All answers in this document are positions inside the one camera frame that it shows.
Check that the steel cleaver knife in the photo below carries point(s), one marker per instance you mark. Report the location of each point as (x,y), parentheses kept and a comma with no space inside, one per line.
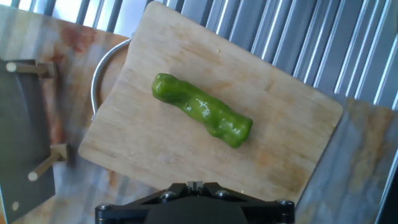
(25,124)

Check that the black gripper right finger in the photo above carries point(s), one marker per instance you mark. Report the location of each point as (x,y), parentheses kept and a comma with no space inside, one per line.
(267,213)

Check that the green chili pepper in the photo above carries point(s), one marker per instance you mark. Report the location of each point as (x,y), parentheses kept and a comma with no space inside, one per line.
(202,109)

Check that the wooden cutting board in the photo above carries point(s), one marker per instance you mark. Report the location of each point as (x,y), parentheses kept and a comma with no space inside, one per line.
(155,140)

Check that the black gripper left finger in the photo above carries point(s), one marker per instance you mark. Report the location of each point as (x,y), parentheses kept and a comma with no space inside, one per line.
(124,213)

